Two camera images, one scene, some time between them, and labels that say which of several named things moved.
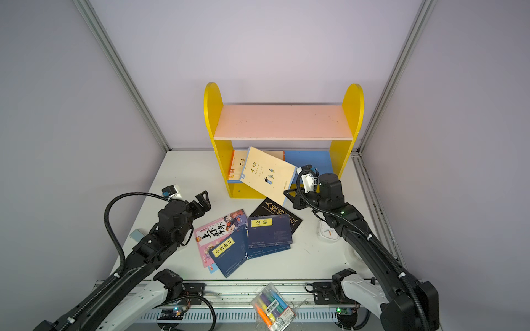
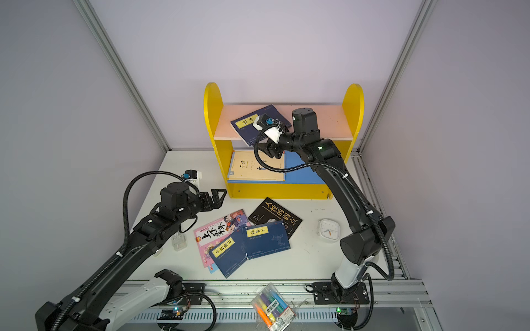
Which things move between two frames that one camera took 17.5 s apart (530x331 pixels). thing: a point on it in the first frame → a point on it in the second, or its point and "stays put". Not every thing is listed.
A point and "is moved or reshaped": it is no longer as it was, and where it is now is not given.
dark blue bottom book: [231, 253] stays put
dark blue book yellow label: [269, 230] → [244, 125]
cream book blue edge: [268, 175] is moved or reshaped
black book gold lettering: [270, 207] stays put
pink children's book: [211, 234] stays put
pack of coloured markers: [271, 308] stays put
